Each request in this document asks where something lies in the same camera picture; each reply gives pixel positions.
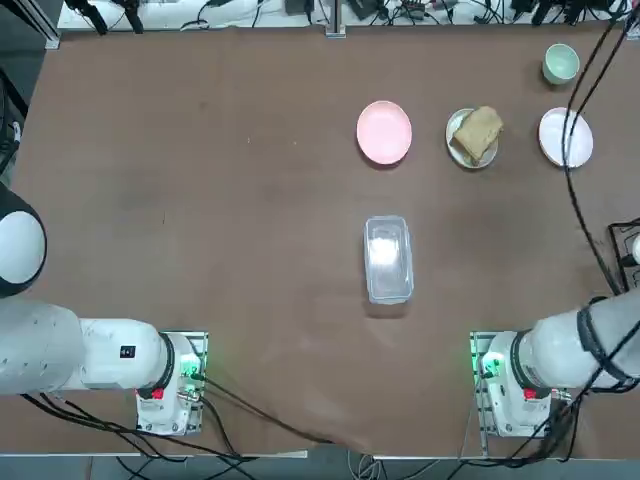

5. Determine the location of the black base cable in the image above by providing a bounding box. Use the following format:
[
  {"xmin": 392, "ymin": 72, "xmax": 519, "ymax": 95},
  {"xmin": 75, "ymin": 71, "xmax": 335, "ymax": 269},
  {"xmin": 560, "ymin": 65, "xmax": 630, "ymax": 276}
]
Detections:
[{"xmin": 199, "ymin": 374, "xmax": 376, "ymax": 459}]

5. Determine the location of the black wire cup rack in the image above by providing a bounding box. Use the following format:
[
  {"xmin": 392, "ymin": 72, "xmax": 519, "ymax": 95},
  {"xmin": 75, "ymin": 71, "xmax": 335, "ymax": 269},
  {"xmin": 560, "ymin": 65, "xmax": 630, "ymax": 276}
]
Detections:
[{"xmin": 607, "ymin": 219, "xmax": 640, "ymax": 292}]

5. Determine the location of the aluminium frame post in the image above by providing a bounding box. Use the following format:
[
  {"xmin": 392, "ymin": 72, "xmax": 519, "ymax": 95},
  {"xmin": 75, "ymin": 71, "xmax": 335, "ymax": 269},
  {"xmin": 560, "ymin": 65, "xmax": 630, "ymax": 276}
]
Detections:
[{"xmin": 327, "ymin": 0, "xmax": 346, "ymax": 37}]

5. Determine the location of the black tripod leg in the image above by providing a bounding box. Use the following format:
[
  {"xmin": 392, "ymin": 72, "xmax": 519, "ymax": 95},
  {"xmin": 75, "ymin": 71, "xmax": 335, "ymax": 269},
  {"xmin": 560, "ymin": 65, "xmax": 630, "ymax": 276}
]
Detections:
[
  {"xmin": 119, "ymin": 0, "xmax": 145, "ymax": 34},
  {"xmin": 69, "ymin": 0, "xmax": 109, "ymax": 36}
]

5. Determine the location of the pale green bowl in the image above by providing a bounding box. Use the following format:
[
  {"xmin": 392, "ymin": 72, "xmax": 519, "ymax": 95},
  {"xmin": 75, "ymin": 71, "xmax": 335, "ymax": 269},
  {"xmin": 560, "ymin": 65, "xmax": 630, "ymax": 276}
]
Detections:
[{"xmin": 542, "ymin": 43, "xmax": 581, "ymax": 86}]

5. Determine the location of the clear plastic lidded box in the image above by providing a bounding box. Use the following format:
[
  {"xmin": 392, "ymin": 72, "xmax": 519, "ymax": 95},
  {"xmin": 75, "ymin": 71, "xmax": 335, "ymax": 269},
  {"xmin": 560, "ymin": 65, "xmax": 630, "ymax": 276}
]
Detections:
[{"xmin": 363, "ymin": 214, "xmax": 415, "ymax": 306}]

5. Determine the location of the white round plate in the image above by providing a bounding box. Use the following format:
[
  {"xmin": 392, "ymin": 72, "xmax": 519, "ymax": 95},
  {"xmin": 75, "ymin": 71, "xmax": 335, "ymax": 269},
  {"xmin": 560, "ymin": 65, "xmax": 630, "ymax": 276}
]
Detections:
[{"xmin": 445, "ymin": 108, "xmax": 500, "ymax": 171}]

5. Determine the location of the brown bread slice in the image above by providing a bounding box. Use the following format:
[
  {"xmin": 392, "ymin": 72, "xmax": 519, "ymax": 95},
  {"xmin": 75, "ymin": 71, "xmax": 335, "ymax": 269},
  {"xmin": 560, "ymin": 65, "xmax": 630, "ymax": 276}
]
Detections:
[
  {"xmin": 449, "ymin": 139, "xmax": 496, "ymax": 168},
  {"xmin": 453, "ymin": 105, "xmax": 505, "ymax": 159}
]

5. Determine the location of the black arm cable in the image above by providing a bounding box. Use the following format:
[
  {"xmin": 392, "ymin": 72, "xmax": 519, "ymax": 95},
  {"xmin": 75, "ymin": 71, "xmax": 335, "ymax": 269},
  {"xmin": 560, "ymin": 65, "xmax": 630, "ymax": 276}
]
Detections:
[{"xmin": 559, "ymin": 0, "xmax": 632, "ymax": 296}]

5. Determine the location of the pink round plate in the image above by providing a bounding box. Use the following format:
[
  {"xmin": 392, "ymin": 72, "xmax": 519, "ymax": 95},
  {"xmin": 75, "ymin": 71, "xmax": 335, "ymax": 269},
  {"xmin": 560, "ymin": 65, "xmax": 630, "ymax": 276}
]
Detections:
[
  {"xmin": 538, "ymin": 107, "xmax": 595, "ymax": 170},
  {"xmin": 356, "ymin": 100, "xmax": 414, "ymax": 165}
]

